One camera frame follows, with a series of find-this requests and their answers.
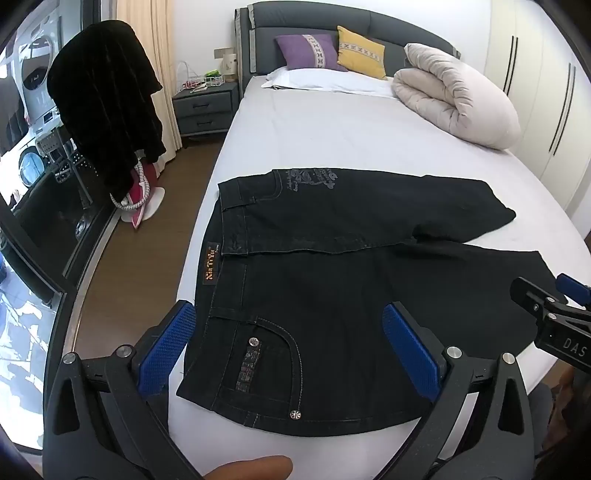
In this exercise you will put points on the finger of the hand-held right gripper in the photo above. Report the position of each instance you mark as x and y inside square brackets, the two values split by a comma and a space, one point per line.
[575, 287]
[531, 293]

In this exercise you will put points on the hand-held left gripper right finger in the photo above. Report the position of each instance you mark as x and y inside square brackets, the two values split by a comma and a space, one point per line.
[411, 350]

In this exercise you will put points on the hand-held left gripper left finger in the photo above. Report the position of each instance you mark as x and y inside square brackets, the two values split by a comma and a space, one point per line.
[168, 350]

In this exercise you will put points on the black denim pants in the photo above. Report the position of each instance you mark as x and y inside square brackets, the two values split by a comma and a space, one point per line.
[323, 300]

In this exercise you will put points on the person's left hand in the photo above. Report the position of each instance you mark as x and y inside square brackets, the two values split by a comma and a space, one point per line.
[258, 468]

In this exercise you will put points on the person's leg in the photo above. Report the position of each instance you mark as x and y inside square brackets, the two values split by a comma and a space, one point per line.
[541, 408]

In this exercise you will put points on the sliding glass door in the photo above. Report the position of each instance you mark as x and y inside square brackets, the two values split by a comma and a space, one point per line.
[41, 221]

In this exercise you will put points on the white wardrobe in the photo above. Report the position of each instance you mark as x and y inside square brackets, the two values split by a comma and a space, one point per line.
[540, 92]

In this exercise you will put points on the rolled beige duvet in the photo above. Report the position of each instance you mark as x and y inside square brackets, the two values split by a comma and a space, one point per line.
[457, 97]

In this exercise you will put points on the bed with white sheet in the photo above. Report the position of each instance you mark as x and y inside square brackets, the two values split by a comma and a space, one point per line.
[346, 134]

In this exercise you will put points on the grey nightstand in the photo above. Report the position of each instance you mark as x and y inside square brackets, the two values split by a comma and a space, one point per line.
[205, 110]

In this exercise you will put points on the hanging black garment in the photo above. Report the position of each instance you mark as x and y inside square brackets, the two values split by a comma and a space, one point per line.
[106, 101]

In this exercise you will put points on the white pillow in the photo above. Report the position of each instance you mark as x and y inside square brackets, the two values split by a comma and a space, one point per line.
[323, 82]

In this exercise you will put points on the yellow pillow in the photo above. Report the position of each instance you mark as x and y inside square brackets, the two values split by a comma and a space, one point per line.
[360, 53]

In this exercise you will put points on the white washing machine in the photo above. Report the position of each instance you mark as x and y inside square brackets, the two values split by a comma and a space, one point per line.
[37, 78]

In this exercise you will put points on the beige curtain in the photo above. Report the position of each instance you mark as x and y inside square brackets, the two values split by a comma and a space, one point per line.
[159, 46]

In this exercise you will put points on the purple pillow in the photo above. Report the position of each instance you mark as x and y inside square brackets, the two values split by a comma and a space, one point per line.
[307, 50]

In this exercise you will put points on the grey padded headboard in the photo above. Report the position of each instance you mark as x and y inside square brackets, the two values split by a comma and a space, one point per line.
[295, 18]

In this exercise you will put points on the wall socket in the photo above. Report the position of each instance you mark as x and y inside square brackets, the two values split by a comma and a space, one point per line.
[224, 52]

